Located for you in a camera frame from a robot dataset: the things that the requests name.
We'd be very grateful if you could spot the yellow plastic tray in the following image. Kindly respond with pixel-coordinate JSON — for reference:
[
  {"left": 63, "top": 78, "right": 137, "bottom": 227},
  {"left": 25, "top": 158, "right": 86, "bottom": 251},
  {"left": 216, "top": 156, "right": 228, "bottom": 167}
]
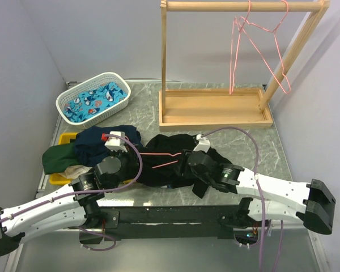
[{"left": 49, "top": 132, "right": 77, "bottom": 185}]

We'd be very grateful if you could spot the white cloth in tray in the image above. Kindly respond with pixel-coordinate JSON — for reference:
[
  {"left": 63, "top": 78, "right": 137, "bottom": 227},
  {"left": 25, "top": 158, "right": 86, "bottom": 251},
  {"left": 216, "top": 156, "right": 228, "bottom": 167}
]
[{"left": 59, "top": 165, "right": 91, "bottom": 180}]

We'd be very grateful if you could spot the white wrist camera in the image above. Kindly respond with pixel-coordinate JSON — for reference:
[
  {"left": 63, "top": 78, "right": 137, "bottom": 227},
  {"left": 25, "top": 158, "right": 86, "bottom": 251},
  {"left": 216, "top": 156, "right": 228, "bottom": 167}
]
[
  {"left": 193, "top": 134, "right": 211, "bottom": 153},
  {"left": 101, "top": 131, "right": 127, "bottom": 152}
]

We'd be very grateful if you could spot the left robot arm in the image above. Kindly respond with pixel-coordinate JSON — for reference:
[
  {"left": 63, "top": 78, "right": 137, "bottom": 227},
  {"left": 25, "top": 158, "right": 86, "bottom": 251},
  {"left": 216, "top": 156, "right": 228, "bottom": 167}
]
[{"left": 0, "top": 151, "right": 142, "bottom": 257}]

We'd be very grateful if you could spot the purple cable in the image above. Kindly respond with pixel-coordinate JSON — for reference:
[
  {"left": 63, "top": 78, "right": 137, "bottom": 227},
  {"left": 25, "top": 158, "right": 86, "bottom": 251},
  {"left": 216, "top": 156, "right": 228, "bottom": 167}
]
[
  {"left": 0, "top": 133, "right": 144, "bottom": 230},
  {"left": 202, "top": 126, "right": 284, "bottom": 272}
]

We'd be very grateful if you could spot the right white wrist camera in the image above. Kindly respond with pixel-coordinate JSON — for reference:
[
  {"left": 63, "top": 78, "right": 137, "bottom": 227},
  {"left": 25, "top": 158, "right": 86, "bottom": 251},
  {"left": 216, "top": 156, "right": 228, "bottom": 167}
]
[{"left": 193, "top": 134, "right": 211, "bottom": 153}]

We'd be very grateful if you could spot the dark green garment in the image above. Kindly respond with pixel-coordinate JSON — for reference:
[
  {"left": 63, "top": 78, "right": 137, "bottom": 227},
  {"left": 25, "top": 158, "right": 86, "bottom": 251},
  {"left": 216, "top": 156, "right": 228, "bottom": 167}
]
[{"left": 42, "top": 143, "right": 80, "bottom": 175}]

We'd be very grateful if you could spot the pink wire hanger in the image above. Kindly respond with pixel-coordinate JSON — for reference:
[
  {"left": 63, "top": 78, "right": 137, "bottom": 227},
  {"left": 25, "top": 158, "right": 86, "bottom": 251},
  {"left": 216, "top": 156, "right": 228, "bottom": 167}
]
[
  {"left": 235, "top": 1, "right": 292, "bottom": 94},
  {"left": 140, "top": 152, "right": 182, "bottom": 169},
  {"left": 229, "top": 1, "right": 252, "bottom": 95}
]

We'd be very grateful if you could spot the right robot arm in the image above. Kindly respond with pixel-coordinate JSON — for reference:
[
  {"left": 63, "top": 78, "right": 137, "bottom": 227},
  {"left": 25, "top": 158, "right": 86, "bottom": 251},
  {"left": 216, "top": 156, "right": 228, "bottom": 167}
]
[{"left": 179, "top": 151, "right": 336, "bottom": 235}]

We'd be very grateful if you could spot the black t shirt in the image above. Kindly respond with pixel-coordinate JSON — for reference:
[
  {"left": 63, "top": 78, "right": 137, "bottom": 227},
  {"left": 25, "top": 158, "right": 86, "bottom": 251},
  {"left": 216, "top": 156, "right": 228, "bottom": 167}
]
[{"left": 130, "top": 133, "right": 236, "bottom": 199}]

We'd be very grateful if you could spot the navy blue garment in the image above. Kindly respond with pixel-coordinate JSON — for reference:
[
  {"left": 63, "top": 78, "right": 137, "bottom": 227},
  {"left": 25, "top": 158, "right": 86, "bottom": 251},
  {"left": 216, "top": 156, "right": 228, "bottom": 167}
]
[{"left": 74, "top": 125, "right": 143, "bottom": 167}]

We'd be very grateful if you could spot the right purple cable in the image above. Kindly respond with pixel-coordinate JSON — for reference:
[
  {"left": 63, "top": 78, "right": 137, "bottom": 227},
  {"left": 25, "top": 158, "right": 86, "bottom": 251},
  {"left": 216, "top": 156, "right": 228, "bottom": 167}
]
[{"left": 202, "top": 126, "right": 284, "bottom": 272}]

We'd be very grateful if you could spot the wooden clothes rack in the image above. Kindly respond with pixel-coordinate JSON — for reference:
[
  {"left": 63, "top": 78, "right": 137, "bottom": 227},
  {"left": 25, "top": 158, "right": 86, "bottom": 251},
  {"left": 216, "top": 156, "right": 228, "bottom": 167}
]
[{"left": 159, "top": 1, "right": 330, "bottom": 131}]

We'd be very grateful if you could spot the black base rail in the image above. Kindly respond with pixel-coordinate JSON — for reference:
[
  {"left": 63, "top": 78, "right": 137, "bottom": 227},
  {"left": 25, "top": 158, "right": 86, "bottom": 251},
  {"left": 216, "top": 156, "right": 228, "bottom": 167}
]
[{"left": 82, "top": 198, "right": 261, "bottom": 240}]

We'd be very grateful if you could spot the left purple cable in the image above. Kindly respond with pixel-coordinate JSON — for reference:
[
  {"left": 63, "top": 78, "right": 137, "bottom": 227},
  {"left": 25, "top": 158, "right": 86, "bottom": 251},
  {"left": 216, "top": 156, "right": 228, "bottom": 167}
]
[{"left": 0, "top": 133, "right": 144, "bottom": 230}]

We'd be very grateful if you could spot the blue shark print cloth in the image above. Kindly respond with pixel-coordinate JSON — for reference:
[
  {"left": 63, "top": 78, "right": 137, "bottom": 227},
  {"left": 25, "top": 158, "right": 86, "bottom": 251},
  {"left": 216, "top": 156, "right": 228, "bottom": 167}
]
[{"left": 63, "top": 82, "right": 128, "bottom": 123}]

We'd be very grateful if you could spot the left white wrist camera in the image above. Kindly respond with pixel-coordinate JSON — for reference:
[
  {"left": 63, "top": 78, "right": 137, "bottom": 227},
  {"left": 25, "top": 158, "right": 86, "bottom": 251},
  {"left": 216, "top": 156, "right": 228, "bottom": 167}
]
[{"left": 101, "top": 131, "right": 127, "bottom": 152}]

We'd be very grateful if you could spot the white plastic basket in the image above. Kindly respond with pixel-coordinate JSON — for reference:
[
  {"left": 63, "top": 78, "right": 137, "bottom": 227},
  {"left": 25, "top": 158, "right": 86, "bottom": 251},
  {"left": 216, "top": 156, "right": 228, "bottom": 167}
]
[{"left": 56, "top": 72, "right": 131, "bottom": 129}]

